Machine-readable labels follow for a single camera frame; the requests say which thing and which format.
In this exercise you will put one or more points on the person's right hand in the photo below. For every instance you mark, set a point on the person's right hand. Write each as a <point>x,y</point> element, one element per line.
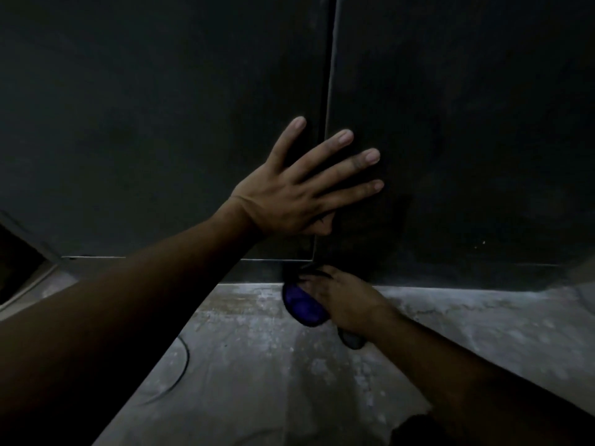
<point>348,304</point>

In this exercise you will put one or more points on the person's left hand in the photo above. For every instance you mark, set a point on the person's left hand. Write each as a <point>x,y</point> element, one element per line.
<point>279,204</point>

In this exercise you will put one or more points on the person's right fingers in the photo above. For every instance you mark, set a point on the person's right fingers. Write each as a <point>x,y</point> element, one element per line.
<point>316,281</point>

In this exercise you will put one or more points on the person's left little finger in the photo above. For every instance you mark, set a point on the person's left little finger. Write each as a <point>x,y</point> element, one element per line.
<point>287,141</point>

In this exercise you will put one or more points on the person's left middle finger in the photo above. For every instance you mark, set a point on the person's left middle finger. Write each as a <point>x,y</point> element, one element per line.
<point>348,166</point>

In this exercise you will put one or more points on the person's left thumb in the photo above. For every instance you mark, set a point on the person's left thumb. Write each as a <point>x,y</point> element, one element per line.
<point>325,224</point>

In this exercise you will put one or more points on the sunglasses with purple lenses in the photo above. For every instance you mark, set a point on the sunglasses with purple lenses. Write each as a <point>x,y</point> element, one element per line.
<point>300,304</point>

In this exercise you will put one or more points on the person's right forearm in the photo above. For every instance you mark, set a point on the person's right forearm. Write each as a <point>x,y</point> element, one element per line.
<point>474,390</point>

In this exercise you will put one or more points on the person's left forearm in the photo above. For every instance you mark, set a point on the person's left forearm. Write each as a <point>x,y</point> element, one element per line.
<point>116,329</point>

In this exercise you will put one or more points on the dark cabinet door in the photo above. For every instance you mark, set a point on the dark cabinet door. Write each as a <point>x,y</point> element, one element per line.
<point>465,134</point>
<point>139,111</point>

